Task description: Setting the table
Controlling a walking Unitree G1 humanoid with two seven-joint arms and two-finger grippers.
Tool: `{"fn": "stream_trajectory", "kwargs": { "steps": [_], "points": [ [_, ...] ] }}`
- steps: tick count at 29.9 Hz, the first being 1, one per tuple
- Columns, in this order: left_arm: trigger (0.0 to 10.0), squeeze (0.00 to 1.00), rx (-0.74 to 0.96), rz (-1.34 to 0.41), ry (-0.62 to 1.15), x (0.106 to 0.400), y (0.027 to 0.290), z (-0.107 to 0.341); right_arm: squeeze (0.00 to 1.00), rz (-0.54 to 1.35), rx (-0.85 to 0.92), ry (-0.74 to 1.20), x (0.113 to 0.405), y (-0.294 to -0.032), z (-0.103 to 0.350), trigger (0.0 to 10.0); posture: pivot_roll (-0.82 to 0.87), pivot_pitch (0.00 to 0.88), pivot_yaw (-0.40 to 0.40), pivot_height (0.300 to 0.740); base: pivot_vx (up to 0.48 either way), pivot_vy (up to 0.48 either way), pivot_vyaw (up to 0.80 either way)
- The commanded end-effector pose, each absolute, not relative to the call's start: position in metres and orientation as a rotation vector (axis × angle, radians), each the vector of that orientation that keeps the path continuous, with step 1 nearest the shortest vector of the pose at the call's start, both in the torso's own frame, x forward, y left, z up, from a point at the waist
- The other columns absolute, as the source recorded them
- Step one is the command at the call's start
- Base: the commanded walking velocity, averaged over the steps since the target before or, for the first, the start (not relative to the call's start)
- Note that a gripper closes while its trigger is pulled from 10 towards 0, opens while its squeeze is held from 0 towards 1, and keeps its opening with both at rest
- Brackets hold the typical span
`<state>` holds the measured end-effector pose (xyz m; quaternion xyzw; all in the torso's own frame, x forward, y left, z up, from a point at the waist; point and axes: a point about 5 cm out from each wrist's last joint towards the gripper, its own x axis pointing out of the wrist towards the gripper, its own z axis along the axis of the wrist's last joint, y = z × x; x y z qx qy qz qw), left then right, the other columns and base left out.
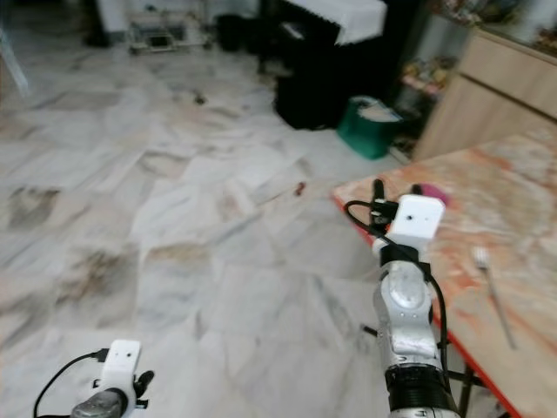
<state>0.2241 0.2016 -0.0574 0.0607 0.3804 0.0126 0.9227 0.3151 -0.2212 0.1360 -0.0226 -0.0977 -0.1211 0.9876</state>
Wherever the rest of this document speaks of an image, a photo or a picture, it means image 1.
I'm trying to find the purple plastic cup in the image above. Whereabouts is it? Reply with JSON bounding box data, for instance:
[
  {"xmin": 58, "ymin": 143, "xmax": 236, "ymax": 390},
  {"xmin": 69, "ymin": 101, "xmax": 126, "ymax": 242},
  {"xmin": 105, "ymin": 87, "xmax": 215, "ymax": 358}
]
[{"xmin": 413, "ymin": 182, "xmax": 450, "ymax": 206}]

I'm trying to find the green plastic bin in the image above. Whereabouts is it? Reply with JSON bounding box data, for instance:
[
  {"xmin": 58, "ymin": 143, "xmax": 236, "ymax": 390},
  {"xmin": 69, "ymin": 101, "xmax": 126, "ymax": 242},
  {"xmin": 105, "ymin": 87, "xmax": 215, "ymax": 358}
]
[{"xmin": 336, "ymin": 93, "xmax": 406, "ymax": 161}]

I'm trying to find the black box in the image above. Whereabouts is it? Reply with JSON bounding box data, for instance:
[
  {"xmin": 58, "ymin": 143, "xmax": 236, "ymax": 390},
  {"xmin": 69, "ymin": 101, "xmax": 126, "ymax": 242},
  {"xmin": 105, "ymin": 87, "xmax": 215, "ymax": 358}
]
[{"xmin": 273, "ymin": 73, "xmax": 359, "ymax": 132}]

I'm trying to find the glass display shelf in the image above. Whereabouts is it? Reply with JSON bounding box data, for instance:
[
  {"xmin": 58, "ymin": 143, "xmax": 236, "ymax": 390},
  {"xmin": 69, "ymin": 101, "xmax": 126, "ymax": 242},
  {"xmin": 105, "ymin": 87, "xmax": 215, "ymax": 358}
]
[{"xmin": 395, "ymin": 0, "xmax": 480, "ymax": 159}]

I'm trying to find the steel fork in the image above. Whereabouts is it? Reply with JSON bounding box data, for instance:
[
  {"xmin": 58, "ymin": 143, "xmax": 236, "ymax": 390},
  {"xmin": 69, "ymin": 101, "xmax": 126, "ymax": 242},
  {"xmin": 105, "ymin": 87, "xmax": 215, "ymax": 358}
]
[{"xmin": 471, "ymin": 246, "xmax": 520, "ymax": 352}]

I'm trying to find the black upright piano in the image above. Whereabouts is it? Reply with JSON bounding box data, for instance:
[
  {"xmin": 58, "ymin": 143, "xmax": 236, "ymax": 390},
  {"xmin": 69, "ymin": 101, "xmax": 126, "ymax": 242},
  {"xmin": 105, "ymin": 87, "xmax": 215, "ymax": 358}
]
[{"xmin": 256, "ymin": 0, "xmax": 428, "ymax": 128}]

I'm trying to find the light wooden cabinet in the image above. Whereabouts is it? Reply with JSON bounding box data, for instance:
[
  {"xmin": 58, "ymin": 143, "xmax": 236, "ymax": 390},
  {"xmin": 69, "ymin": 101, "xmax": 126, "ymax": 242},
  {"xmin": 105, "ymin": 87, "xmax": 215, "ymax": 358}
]
[{"xmin": 411, "ymin": 25, "xmax": 557, "ymax": 163}]

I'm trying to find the white lace cloth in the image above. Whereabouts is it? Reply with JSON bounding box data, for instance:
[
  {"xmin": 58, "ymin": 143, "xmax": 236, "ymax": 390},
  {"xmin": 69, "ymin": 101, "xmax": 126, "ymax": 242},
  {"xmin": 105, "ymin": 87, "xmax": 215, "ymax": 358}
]
[{"xmin": 282, "ymin": 0, "xmax": 389, "ymax": 47}]

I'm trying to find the black bucket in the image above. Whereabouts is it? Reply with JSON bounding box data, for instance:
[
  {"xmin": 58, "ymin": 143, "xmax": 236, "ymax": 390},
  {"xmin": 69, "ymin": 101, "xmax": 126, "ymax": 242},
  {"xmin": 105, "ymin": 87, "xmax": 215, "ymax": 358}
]
[{"xmin": 215, "ymin": 12, "xmax": 250, "ymax": 52}]

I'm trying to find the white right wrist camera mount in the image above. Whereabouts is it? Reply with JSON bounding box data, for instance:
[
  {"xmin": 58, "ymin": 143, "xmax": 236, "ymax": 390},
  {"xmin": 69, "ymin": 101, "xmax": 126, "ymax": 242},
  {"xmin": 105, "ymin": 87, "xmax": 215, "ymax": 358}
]
[{"xmin": 388, "ymin": 193, "xmax": 447, "ymax": 250}]

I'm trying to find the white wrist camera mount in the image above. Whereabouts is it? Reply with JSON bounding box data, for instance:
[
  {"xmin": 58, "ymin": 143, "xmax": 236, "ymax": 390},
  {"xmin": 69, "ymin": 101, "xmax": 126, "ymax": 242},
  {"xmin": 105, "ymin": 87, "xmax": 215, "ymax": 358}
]
[
  {"xmin": 388, "ymin": 193, "xmax": 447, "ymax": 250},
  {"xmin": 97, "ymin": 339, "xmax": 143, "ymax": 395}
]

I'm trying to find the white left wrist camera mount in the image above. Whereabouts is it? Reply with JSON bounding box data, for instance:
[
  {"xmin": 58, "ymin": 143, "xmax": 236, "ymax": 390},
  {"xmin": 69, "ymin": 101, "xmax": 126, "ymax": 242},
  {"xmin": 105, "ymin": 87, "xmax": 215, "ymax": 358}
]
[{"xmin": 97, "ymin": 339, "xmax": 143, "ymax": 395}]

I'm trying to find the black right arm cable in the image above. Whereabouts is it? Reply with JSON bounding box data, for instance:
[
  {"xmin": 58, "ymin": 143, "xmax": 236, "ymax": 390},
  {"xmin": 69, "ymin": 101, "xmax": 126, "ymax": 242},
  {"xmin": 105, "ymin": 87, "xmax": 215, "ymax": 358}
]
[{"xmin": 343, "ymin": 198, "xmax": 451, "ymax": 368}]

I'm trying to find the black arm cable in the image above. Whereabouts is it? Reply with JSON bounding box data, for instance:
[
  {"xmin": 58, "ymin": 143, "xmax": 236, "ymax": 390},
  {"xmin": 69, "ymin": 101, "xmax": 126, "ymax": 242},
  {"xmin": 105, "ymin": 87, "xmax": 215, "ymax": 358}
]
[
  {"xmin": 32, "ymin": 347, "xmax": 111, "ymax": 418},
  {"xmin": 343, "ymin": 198, "xmax": 451, "ymax": 368}
]

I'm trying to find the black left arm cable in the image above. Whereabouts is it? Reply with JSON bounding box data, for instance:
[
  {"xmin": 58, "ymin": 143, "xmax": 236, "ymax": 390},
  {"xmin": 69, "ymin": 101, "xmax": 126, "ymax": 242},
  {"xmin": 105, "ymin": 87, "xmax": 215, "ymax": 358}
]
[{"xmin": 32, "ymin": 347, "xmax": 111, "ymax": 418}]

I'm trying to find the white wire cart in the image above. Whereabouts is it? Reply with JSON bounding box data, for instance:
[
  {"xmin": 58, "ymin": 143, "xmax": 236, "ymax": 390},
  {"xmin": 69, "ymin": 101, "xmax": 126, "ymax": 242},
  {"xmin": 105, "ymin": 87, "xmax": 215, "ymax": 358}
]
[{"xmin": 125, "ymin": 6, "xmax": 211, "ymax": 56}]

